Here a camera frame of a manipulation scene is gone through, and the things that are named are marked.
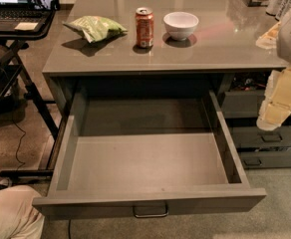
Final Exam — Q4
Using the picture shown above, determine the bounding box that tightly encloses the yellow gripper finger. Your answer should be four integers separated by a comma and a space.
256, 102, 291, 131
272, 71, 291, 110

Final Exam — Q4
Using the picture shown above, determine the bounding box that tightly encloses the green jalapeno chip bag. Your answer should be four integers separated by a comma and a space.
63, 16, 128, 43

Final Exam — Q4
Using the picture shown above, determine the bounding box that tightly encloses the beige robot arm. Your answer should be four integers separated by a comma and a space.
256, 8, 291, 131

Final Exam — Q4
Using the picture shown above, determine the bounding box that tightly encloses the grey middle right drawer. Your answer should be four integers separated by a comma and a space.
230, 126, 291, 148

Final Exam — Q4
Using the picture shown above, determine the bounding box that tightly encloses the grey lower right drawer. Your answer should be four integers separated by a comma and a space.
239, 151, 291, 169

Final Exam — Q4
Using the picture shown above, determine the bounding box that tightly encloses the open grey top drawer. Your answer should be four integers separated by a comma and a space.
34, 92, 266, 219

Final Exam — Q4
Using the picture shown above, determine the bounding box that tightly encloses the white ceramic bowl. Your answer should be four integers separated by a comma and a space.
163, 12, 199, 41

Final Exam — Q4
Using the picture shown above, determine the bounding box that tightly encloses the orange soda can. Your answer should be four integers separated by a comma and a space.
136, 7, 154, 49

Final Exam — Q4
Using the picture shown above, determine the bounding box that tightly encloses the grey counter cabinet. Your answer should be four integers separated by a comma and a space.
41, 0, 291, 169

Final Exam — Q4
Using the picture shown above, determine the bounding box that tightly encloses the smartphone on stand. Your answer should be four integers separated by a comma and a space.
30, 0, 60, 11

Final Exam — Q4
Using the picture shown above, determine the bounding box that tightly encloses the yellow sticky note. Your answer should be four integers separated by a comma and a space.
15, 22, 37, 31

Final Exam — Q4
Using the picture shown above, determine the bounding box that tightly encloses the black laptop stand cart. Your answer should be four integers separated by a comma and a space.
0, 9, 61, 179

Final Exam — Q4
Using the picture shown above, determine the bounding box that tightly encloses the person's knee in beige trousers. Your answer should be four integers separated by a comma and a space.
0, 185, 45, 239

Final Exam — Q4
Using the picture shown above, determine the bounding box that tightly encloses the metal drawer handle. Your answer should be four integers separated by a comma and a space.
133, 204, 169, 219

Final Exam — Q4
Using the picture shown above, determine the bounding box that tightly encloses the black cable on floor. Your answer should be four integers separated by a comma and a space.
11, 115, 28, 171

